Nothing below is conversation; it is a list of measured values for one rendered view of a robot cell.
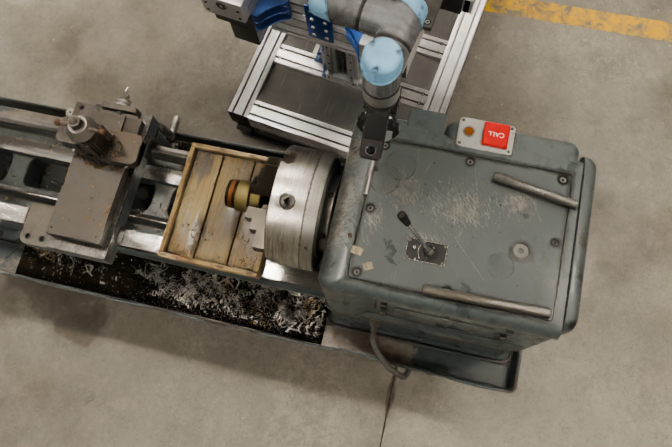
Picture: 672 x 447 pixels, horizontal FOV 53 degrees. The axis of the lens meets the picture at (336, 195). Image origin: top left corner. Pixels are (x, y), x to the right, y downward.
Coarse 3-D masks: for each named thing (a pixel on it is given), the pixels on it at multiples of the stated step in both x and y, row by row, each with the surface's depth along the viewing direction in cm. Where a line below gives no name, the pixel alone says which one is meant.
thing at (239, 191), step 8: (232, 184) 176; (240, 184) 176; (248, 184) 176; (232, 192) 175; (240, 192) 175; (248, 192) 174; (224, 200) 176; (232, 200) 176; (240, 200) 175; (248, 200) 175; (256, 200) 175; (264, 200) 181; (240, 208) 176
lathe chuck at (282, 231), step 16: (304, 160) 167; (288, 176) 163; (304, 176) 163; (272, 192) 162; (288, 192) 162; (304, 192) 162; (272, 208) 162; (288, 208) 161; (304, 208) 161; (272, 224) 163; (288, 224) 162; (272, 240) 164; (288, 240) 163; (272, 256) 169; (288, 256) 167
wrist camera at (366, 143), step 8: (368, 112) 137; (376, 112) 137; (384, 112) 136; (368, 120) 137; (376, 120) 137; (384, 120) 137; (368, 128) 138; (376, 128) 137; (384, 128) 137; (368, 136) 138; (376, 136) 138; (384, 136) 138; (368, 144) 138; (376, 144) 138; (360, 152) 139; (368, 152) 138; (376, 152) 138; (376, 160) 139
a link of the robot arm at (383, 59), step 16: (368, 48) 120; (384, 48) 120; (400, 48) 120; (368, 64) 120; (384, 64) 119; (400, 64) 120; (368, 80) 123; (384, 80) 122; (400, 80) 127; (384, 96) 128
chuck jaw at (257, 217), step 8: (248, 208) 176; (256, 208) 175; (248, 216) 175; (256, 216) 175; (264, 216) 175; (256, 224) 174; (264, 224) 174; (256, 232) 173; (256, 240) 172; (256, 248) 172
